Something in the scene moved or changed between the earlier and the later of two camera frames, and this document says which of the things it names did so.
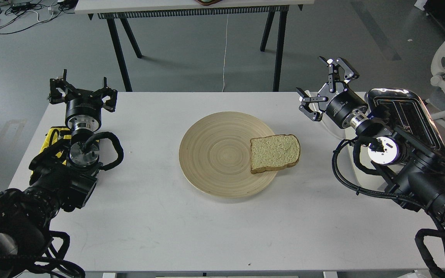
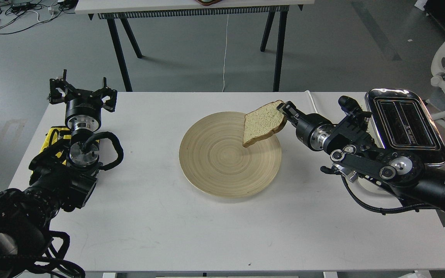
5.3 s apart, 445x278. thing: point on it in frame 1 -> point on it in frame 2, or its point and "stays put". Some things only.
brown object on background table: [208, 2] stays put
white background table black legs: [128, 9] stays put
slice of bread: [274, 152] -> [262, 121]
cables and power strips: [5, 16] stays put
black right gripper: [343, 106] -> [311, 129]
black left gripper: [84, 111] stays put
